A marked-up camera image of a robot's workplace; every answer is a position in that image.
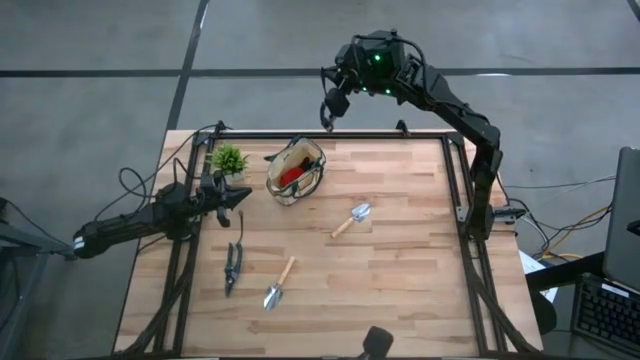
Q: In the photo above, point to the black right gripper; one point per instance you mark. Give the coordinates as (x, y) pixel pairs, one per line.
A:
(342, 70)

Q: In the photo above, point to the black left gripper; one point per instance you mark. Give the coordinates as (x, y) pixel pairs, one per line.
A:
(212, 195)

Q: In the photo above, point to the beige and green gardening bag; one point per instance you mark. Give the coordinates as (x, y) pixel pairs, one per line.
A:
(305, 150)

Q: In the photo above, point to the red and black gardening glove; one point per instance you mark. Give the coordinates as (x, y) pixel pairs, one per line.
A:
(291, 176)

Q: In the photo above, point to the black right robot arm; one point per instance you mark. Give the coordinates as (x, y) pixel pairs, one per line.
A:
(460, 115)

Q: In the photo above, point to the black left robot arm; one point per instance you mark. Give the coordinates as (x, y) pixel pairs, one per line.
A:
(130, 220)

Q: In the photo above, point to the green plant in white pot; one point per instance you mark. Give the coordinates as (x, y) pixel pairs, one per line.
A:
(227, 159)

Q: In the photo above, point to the black stand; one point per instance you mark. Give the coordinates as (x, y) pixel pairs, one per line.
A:
(30, 239)

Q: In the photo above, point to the white paper sheet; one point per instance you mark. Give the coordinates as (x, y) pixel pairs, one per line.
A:
(530, 262)

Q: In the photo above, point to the grey laptop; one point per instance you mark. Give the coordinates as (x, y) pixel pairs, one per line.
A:
(625, 225)

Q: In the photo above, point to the black keyboard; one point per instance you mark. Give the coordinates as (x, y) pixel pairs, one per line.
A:
(607, 315)

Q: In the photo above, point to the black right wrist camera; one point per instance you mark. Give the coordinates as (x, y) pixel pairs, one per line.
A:
(337, 102)

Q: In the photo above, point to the black table-level camera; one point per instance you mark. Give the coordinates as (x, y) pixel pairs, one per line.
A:
(377, 342)

